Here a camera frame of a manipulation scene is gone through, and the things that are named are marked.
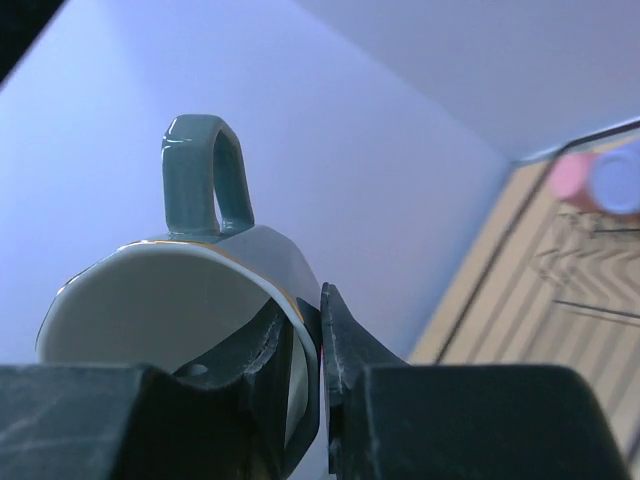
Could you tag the black wire dish rack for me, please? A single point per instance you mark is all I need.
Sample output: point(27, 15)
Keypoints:
point(552, 253)

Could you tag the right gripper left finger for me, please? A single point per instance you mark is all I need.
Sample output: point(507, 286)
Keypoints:
point(220, 416)

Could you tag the pink plastic cup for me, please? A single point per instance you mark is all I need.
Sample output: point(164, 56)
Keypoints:
point(568, 181)

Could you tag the purple plastic cup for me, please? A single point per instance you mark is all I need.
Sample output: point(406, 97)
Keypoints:
point(614, 181)

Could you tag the grey ceramic mug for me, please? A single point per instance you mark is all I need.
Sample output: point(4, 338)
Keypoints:
point(218, 300)

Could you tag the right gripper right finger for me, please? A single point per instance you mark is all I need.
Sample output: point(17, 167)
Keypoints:
point(388, 419)

